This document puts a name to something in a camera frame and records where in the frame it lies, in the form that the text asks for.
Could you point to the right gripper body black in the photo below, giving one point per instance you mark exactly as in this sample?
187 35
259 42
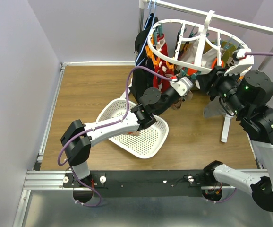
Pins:
226 85

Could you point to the beige argyle sock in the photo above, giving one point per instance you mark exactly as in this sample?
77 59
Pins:
137 133
177 105

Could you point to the white round clip hanger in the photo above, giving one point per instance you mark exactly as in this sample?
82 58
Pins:
204 50

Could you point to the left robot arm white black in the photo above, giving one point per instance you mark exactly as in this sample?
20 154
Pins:
79 138

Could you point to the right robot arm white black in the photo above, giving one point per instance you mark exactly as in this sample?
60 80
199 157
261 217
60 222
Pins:
247 98

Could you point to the black sock on blue hanger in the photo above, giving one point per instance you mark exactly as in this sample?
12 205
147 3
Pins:
142 79

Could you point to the grey striped hanging sock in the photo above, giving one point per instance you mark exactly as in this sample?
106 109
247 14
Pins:
214 108

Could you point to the dark argyle hanging sock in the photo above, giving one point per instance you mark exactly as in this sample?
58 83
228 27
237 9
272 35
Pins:
182 46

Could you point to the red hanging sock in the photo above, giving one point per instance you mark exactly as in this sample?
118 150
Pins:
161 45

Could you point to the white perforated plastic basket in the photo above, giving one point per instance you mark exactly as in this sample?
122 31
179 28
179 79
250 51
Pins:
147 143

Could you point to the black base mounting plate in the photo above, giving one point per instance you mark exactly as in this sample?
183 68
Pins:
150 183

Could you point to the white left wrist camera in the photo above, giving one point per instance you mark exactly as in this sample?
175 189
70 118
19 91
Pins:
182 86

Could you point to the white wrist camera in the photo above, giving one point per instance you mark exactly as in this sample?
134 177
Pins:
182 86
243 62

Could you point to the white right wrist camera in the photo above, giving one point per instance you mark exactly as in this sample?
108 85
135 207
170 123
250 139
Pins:
243 62

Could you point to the white drying rack frame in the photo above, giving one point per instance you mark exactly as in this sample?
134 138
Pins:
200 13

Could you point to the blue wire hanger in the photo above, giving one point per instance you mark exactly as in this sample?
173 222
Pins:
141 39

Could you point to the aluminium rail frame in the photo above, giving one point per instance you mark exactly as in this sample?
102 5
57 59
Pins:
46 202

